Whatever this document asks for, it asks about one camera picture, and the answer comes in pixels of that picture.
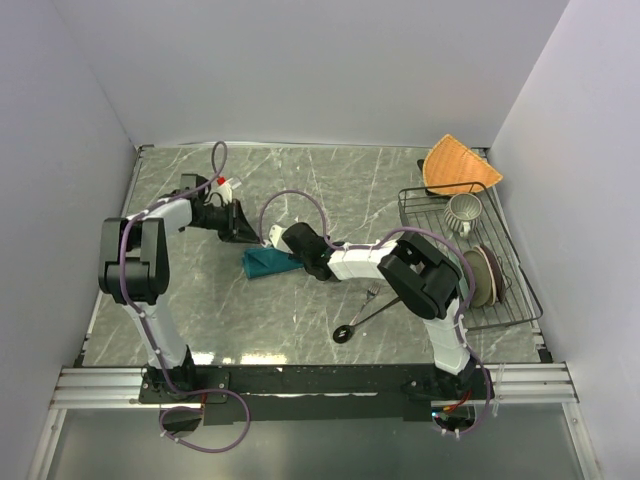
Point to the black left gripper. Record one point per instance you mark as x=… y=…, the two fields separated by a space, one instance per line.
x=238 y=226

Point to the teal satin napkin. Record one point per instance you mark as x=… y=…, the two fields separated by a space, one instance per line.
x=266 y=261

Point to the silver fork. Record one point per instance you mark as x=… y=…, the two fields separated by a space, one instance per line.
x=370 y=294

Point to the black spoon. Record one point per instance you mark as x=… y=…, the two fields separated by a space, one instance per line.
x=345 y=332

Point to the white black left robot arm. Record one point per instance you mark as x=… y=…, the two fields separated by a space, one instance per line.
x=135 y=270

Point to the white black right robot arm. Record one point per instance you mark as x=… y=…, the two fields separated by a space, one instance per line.
x=428 y=274

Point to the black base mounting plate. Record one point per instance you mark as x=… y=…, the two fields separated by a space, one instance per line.
x=234 y=393

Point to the orange woven fan basket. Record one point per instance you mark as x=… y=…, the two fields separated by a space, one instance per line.
x=451 y=167

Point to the olive green plate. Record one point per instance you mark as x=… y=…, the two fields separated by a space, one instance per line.
x=484 y=283

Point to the dark brown plate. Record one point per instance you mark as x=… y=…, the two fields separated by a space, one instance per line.
x=499 y=285

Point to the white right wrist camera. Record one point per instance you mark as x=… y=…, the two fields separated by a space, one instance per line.
x=277 y=237

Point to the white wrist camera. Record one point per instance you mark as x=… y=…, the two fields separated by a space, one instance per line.
x=224 y=188
x=277 y=237

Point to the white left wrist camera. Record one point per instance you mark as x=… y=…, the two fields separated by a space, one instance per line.
x=224 y=188

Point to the black wire dish rack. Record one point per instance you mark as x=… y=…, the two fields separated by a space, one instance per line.
x=422 y=208

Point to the aluminium rail frame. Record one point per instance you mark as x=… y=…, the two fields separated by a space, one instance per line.
x=118 y=388

